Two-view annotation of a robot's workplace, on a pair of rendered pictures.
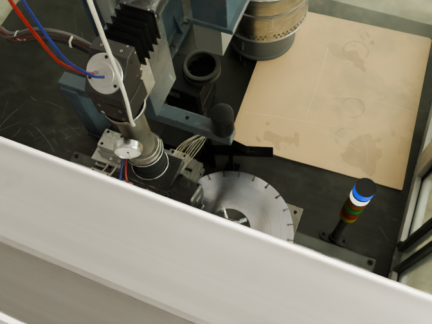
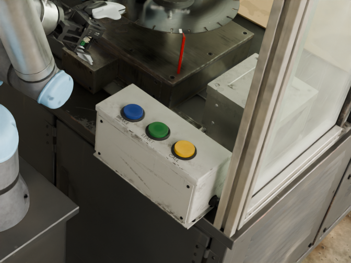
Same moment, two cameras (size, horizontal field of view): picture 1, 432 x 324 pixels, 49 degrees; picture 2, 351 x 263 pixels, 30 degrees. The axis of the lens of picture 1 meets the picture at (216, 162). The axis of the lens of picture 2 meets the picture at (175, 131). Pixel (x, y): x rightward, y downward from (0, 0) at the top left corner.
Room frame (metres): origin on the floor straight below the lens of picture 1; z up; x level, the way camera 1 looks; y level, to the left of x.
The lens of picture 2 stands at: (-1.02, -0.21, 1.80)
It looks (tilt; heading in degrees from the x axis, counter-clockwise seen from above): 43 degrees down; 6
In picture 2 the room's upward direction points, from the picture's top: 10 degrees clockwise
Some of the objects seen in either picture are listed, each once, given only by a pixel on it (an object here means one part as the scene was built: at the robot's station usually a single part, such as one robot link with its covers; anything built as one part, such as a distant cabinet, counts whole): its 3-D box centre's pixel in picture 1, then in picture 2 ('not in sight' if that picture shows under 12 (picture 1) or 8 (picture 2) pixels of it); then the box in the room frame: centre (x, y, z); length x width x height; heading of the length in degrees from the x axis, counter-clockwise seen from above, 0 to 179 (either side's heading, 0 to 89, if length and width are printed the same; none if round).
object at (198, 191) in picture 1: (189, 200); not in sight; (0.36, 0.07, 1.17); 0.06 x 0.05 x 0.20; 52
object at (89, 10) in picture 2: not in sight; (89, 11); (0.16, 0.14, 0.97); 0.09 x 0.02 x 0.05; 140
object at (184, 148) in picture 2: not in sight; (184, 151); (-0.12, -0.14, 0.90); 0.04 x 0.04 x 0.02
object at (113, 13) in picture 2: not in sight; (112, 12); (0.19, 0.10, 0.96); 0.09 x 0.06 x 0.03; 140
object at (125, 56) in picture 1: (161, 47); not in sight; (0.55, 0.07, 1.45); 0.35 x 0.07 x 0.28; 151
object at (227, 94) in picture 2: not in sight; (256, 113); (0.13, -0.27, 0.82); 0.18 x 0.18 x 0.15; 61
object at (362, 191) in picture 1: (364, 189); not in sight; (0.33, -0.31, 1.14); 0.05 x 0.04 x 0.03; 151
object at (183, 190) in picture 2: not in sight; (159, 154); (-0.07, -0.09, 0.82); 0.28 x 0.11 x 0.15; 61
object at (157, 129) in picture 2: not in sight; (158, 131); (-0.09, -0.08, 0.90); 0.04 x 0.04 x 0.02
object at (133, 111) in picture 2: not in sight; (132, 113); (-0.05, -0.02, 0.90); 0.04 x 0.04 x 0.02
